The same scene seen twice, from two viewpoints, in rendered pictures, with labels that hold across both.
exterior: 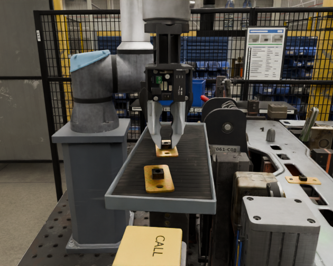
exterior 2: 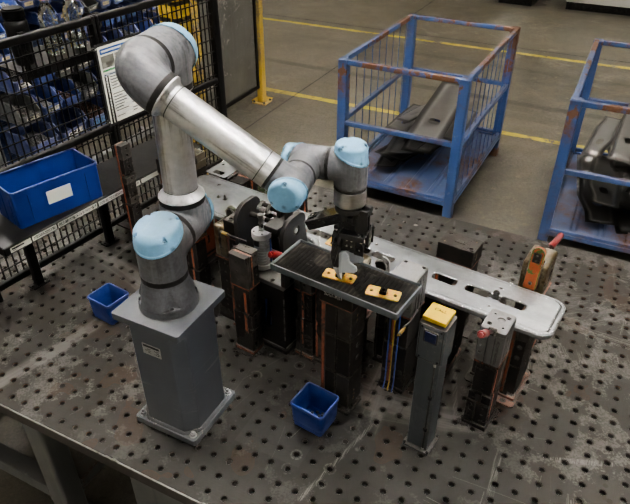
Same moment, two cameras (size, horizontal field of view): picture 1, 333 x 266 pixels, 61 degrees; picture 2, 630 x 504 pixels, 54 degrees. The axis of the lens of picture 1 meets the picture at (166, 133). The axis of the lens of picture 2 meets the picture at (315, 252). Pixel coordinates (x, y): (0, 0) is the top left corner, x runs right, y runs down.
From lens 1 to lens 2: 1.37 m
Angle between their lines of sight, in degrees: 57
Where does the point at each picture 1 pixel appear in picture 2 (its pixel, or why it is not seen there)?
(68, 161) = (185, 351)
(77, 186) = (195, 369)
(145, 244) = (438, 313)
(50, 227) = (128, 456)
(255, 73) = (122, 109)
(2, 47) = not seen: outside the picture
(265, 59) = not seen: hidden behind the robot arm
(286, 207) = (408, 268)
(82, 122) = (185, 303)
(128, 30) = (188, 182)
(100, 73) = (186, 243)
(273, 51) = not seen: hidden behind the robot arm
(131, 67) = (200, 218)
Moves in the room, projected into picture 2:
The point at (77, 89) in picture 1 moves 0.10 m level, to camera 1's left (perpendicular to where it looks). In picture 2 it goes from (171, 273) to (142, 297)
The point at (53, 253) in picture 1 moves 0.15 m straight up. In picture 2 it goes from (185, 458) to (178, 420)
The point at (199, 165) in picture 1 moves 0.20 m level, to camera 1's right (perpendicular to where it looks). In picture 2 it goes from (375, 274) to (405, 236)
